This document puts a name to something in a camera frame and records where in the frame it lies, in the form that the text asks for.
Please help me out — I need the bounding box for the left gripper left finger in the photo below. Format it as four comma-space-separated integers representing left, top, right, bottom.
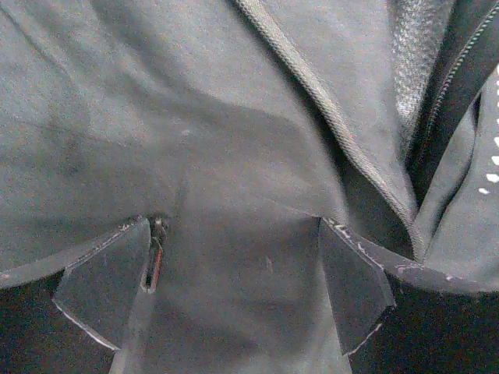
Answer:
1, 217, 151, 373

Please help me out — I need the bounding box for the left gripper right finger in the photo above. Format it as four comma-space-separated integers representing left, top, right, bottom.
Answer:
318, 218, 498, 373

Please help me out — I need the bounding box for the black jacket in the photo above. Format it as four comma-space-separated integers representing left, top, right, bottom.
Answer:
1, 1, 498, 373

